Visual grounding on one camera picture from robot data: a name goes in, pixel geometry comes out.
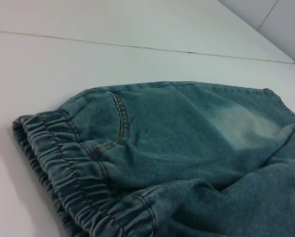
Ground blue denim shorts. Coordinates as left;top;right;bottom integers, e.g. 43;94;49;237
11;80;295;237

